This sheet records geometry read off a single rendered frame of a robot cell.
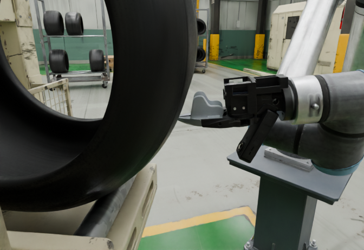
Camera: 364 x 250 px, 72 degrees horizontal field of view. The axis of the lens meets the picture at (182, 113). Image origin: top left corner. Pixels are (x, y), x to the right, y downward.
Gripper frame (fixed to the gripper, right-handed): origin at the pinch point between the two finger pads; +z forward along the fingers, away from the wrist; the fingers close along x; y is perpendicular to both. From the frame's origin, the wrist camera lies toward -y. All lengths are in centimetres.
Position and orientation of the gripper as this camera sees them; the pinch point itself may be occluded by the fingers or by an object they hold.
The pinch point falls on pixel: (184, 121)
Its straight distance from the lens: 50.5
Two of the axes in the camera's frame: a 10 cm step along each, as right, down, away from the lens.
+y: -1.2, -9.5, -2.9
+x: -0.9, 3.0, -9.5
